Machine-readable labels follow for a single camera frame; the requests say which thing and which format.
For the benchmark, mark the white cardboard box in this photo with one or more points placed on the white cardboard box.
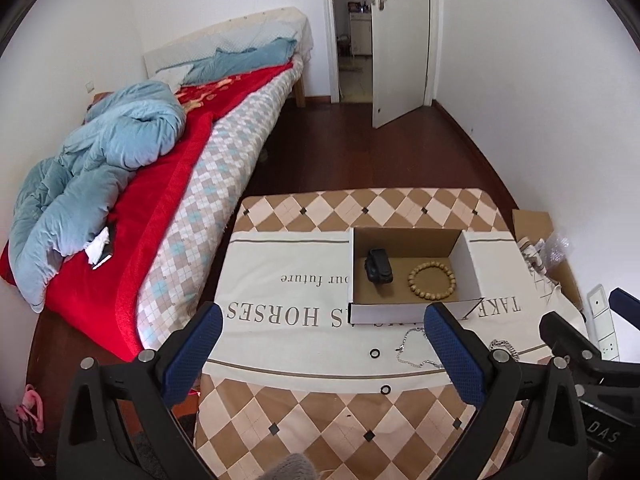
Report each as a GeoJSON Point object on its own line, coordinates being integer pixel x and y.
{"type": "Point", "coordinates": [428, 266]}

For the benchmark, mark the cream checkered tablecloth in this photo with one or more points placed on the cream checkered tablecloth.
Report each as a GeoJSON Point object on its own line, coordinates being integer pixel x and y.
{"type": "Point", "coordinates": [289, 374]}

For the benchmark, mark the white door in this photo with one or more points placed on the white door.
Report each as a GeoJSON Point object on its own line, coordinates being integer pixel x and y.
{"type": "Point", "coordinates": [400, 42]}

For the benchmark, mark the teal pillow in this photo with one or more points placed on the teal pillow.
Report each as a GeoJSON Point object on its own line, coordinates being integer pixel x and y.
{"type": "Point", "coordinates": [224, 64]}

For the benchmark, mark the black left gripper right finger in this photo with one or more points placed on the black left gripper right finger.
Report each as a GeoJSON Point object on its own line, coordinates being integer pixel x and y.
{"type": "Point", "coordinates": [550, 442]}

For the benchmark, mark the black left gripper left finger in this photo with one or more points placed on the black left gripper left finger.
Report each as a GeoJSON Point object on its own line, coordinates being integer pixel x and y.
{"type": "Point", "coordinates": [93, 442]}

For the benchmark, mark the cream patterned cloth bag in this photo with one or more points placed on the cream patterned cloth bag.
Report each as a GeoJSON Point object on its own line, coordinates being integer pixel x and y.
{"type": "Point", "coordinates": [533, 254]}

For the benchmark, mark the light blue duvet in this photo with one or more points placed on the light blue duvet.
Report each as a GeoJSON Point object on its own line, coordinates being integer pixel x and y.
{"type": "Point", "coordinates": [64, 201]}

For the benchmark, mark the small white packet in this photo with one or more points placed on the small white packet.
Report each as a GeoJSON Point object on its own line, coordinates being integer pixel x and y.
{"type": "Point", "coordinates": [100, 249]}

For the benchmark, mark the black smart watch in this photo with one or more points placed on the black smart watch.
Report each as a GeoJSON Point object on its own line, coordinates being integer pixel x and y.
{"type": "Point", "coordinates": [377, 266]}

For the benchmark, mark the checkered bed sheet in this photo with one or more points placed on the checkered bed sheet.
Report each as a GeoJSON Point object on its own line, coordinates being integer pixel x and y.
{"type": "Point", "coordinates": [171, 291]}

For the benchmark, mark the white bed headboard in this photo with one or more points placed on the white bed headboard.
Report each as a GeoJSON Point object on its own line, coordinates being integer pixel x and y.
{"type": "Point", "coordinates": [235, 35]}

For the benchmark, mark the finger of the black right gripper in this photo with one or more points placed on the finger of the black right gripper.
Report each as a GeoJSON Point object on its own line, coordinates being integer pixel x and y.
{"type": "Point", "coordinates": [626, 306]}
{"type": "Point", "coordinates": [565, 341]}

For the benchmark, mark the red blanket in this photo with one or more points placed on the red blanket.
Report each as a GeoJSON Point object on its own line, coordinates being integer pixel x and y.
{"type": "Point", "coordinates": [102, 303]}

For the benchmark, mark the clear plastic bag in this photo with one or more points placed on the clear plastic bag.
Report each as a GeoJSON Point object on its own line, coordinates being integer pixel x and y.
{"type": "Point", "coordinates": [554, 251]}

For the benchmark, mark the white power strip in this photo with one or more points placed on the white power strip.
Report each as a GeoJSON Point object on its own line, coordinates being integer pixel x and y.
{"type": "Point", "coordinates": [601, 324]}

